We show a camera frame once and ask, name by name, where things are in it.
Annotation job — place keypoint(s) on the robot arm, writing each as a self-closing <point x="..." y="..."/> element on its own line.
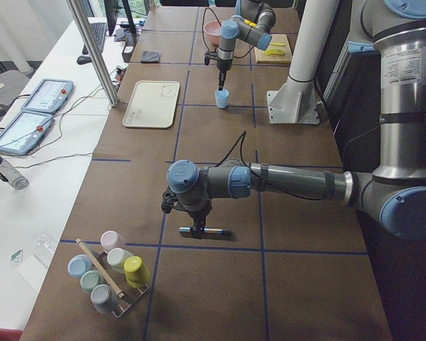
<point x="394" y="194"/>
<point x="235" y="28"/>

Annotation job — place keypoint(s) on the teach pendant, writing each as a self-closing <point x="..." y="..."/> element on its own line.
<point x="49" y="96"/>
<point x="24" y="132"/>

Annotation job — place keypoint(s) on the yellow lemons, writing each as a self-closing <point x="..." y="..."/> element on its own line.
<point x="250" y="23"/>

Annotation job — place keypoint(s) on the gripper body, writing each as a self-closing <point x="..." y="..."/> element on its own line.
<point x="222" y="66"/>
<point x="196" y="214"/>

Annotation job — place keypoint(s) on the clear plastic bottle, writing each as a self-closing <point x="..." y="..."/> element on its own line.
<point x="12" y="176"/>

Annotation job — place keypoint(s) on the clear plastic bag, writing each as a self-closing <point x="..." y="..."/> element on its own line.
<point x="45" y="247"/>

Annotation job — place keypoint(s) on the lemon slices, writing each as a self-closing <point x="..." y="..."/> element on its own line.
<point x="274" y="52"/>

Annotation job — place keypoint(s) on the metal muddler tool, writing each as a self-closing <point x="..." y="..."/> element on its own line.
<point x="222" y="232"/>

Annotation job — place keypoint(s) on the light blue cup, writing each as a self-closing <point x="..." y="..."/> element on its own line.
<point x="221" y="98"/>

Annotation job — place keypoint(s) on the lower teach pendant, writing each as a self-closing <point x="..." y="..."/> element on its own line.
<point x="24" y="132"/>

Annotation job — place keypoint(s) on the white cup on rack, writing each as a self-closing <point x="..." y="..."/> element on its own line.
<point x="117" y="257"/>

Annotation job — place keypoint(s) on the black keyboard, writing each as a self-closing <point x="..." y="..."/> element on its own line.
<point x="99" y="31"/>

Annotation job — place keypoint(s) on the wooden cutting board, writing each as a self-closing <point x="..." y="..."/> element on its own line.
<point x="278" y="59"/>

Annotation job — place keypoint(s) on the wire cup rack wooden handle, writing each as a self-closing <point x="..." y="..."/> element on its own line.
<point x="121" y="295"/>

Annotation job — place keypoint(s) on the pink bowl of ice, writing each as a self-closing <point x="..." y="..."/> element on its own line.
<point x="212" y="31"/>

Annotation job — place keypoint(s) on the green cup on rack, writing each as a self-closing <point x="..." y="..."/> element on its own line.
<point x="91" y="279"/>

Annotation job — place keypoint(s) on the aluminium frame post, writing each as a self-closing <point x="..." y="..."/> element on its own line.
<point x="82" y="23"/>

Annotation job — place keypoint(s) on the upper teach pendant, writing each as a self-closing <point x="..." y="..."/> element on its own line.
<point x="49" y="96"/>

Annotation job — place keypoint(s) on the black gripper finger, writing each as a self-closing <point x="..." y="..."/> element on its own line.
<point x="222" y="79"/>
<point x="197" y="230"/>

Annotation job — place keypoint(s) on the grey cup on rack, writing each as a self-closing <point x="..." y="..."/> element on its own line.
<point x="103" y="298"/>

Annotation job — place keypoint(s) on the pink cup on rack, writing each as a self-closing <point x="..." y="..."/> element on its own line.
<point x="110" y="240"/>

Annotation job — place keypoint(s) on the yellow cup on rack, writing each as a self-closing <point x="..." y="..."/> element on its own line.
<point x="136" y="272"/>

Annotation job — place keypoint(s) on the white camera pole mount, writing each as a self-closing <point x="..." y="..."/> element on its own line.
<point x="295" y="102"/>

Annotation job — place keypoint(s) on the cream bear tray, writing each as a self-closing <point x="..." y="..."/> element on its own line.
<point x="152" y="104"/>

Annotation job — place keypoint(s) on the grey folded cloth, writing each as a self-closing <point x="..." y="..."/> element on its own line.
<point x="150" y="56"/>

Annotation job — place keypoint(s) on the blue cup on rack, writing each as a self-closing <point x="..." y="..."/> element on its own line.
<point x="78" y="265"/>

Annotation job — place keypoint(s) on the black computer mouse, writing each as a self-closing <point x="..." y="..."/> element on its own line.
<point x="83" y="59"/>

